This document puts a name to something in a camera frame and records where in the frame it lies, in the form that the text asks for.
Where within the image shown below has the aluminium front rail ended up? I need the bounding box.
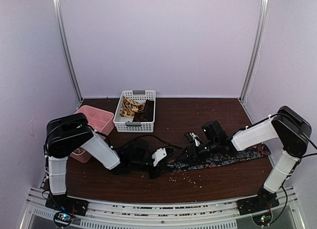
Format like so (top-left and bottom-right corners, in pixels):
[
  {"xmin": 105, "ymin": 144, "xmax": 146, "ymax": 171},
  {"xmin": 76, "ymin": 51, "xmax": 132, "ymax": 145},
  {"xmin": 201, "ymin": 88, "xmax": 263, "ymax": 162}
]
[{"xmin": 19, "ymin": 185, "xmax": 305, "ymax": 229}]

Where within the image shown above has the navy floral patterned tie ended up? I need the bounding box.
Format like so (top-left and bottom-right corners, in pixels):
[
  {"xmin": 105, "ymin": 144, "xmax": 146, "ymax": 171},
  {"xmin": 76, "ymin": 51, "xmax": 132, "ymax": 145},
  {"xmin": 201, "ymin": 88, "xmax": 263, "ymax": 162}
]
[{"xmin": 166, "ymin": 143, "xmax": 271, "ymax": 171}]

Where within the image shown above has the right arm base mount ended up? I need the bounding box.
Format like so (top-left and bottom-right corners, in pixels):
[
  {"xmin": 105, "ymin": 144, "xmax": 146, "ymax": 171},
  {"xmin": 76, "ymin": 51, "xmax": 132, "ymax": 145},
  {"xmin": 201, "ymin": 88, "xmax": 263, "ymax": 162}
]
[{"xmin": 236, "ymin": 194, "xmax": 280, "ymax": 215}]

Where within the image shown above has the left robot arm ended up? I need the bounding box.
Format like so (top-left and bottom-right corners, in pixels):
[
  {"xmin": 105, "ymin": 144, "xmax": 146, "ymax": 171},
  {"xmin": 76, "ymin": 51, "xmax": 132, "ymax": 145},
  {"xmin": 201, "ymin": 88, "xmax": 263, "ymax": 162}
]
[{"xmin": 44, "ymin": 113, "xmax": 175, "ymax": 211}]

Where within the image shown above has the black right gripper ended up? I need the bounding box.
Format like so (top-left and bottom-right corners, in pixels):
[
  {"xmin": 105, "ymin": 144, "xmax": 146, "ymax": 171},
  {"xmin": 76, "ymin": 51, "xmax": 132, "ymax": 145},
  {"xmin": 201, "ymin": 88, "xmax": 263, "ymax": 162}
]
[{"xmin": 176, "ymin": 139, "xmax": 219, "ymax": 165}]

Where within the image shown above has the yellow floral tie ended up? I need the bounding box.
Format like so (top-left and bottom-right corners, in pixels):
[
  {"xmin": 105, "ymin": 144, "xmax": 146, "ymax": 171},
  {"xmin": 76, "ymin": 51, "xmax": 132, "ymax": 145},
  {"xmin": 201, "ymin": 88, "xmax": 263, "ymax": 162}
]
[{"xmin": 120, "ymin": 97, "xmax": 145, "ymax": 119}]

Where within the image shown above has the pink divided organizer tray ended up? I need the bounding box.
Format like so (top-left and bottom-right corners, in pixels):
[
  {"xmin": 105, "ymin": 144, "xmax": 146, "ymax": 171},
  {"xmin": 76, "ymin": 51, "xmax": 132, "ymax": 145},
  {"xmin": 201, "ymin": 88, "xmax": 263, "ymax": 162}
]
[{"xmin": 70, "ymin": 105, "xmax": 114, "ymax": 163}]

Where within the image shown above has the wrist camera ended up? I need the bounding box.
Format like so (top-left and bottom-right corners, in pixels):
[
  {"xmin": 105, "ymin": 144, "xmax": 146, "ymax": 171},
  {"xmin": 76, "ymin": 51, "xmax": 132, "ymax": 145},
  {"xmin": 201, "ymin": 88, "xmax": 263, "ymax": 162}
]
[
  {"xmin": 152, "ymin": 147, "xmax": 174, "ymax": 167},
  {"xmin": 184, "ymin": 133, "xmax": 202, "ymax": 146}
]

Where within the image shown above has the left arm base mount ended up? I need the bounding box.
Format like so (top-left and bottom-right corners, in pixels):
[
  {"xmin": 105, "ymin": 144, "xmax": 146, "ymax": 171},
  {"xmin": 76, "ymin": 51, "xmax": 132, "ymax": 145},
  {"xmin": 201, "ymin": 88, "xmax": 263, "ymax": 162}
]
[{"xmin": 45, "ymin": 194, "xmax": 89, "ymax": 216}]

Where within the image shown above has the right aluminium frame post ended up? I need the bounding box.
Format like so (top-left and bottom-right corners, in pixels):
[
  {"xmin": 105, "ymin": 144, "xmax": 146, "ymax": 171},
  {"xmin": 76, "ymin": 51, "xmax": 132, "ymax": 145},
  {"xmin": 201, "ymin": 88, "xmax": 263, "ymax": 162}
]
[{"xmin": 239, "ymin": 0, "xmax": 270, "ymax": 104}]

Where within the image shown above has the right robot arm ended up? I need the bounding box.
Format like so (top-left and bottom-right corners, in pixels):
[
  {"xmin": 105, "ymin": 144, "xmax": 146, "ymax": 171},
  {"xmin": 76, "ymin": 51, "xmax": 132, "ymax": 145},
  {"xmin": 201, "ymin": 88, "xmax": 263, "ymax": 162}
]
[{"xmin": 177, "ymin": 106, "xmax": 312, "ymax": 210}]

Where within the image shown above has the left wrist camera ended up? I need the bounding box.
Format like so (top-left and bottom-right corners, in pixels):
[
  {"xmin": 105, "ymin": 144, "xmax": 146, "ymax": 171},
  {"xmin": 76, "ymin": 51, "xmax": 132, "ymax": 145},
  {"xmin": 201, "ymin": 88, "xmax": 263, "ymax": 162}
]
[{"xmin": 152, "ymin": 147, "xmax": 174, "ymax": 167}]

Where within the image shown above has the white perforated plastic basket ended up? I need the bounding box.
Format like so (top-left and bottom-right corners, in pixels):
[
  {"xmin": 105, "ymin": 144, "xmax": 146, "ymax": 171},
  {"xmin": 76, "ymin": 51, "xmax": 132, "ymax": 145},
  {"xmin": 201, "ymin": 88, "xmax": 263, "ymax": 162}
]
[{"xmin": 113, "ymin": 90, "xmax": 156, "ymax": 133}]

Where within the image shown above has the dark brown red floral tie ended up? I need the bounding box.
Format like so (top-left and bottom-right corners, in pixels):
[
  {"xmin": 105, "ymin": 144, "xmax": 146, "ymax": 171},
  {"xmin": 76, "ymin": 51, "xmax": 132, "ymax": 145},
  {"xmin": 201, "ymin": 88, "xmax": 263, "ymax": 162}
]
[{"xmin": 133, "ymin": 100, "xmax": 155, "ymax": 122}]

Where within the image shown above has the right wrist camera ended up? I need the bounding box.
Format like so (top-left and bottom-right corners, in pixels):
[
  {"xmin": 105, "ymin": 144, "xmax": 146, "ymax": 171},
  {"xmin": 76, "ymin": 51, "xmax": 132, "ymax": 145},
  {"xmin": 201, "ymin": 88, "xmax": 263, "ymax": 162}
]
[{"xmin": 184, "ymin": 133, "xmax": 202, "ymax": 146}]

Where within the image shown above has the aluminium frame post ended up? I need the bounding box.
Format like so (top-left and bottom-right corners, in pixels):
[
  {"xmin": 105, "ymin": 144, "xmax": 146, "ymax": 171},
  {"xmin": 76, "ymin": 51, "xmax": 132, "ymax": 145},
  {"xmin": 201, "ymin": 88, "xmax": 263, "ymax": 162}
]
[
  {"xmin": 53, "ymin": 0, "xmax": 84, "ymax": 103},
  {"xmin": 239, "ymin": 0, "xmax": 270, "ymax": 104}
]

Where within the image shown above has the left aluminium frame post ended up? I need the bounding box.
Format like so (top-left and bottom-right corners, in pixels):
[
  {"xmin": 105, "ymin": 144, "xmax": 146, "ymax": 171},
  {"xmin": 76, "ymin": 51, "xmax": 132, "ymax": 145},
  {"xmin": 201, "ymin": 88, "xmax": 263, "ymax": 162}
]
[{"xmin": 53, "ymin": 0, "xmax": 84, "ymax": 103}]

